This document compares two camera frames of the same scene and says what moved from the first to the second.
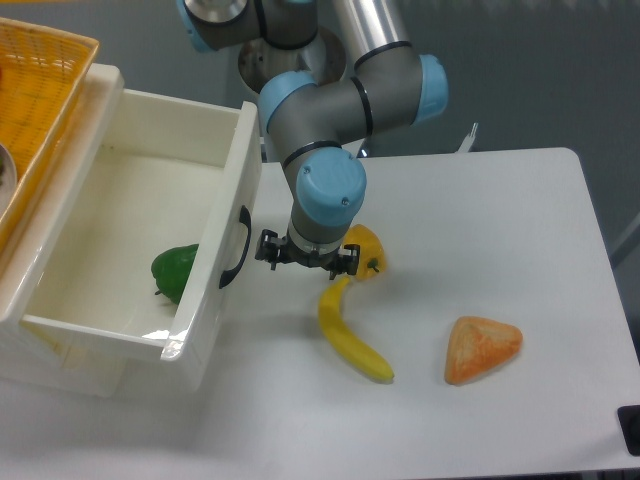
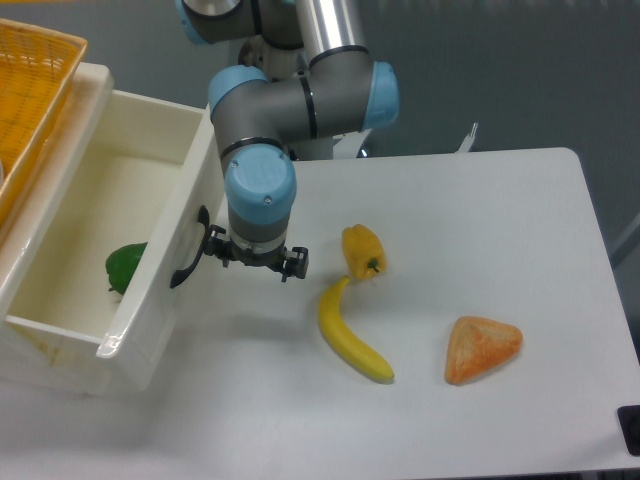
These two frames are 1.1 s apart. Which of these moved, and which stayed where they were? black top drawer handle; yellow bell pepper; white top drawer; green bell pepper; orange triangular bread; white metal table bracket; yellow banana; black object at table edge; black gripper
Moved: black gripper; black top drawer handle; green bell pepper; white top drawer
Stayed: black object at table edge; orange triangular bread; yellow bell pepper; yellow banana; white metal table bracket
